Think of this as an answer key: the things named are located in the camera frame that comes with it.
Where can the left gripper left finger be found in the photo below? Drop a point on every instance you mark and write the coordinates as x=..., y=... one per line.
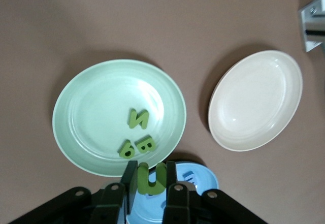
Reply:
x=109, y=203

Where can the green foam letter U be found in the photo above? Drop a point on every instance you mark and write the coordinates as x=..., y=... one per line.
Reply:
x=143, y=180

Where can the blue round plate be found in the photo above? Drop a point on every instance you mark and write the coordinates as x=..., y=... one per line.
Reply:
x=204, y=180

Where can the green foam letter B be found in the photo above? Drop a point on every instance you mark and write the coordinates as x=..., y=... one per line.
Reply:
x=146, y=144

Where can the brown table cover sheet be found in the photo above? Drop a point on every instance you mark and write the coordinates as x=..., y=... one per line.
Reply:
x=152, y=18

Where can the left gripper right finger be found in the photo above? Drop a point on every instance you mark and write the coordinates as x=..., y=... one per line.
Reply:
x=180, y=203

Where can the green foam letter P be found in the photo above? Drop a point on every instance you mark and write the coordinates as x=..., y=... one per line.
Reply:
x=125, y=150

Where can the beige round plate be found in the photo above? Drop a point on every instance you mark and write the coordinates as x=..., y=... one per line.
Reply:
x=254, y=102

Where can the green foam letter N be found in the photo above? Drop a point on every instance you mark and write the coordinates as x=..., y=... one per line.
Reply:
x=137, y=120

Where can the blue foam number 3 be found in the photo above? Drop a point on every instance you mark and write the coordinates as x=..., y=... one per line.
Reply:
x=190, y=177

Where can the light green round plate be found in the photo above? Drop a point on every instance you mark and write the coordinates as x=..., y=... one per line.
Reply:
x=96, y=107

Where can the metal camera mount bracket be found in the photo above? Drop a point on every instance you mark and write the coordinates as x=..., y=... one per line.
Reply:
x=313, y=23

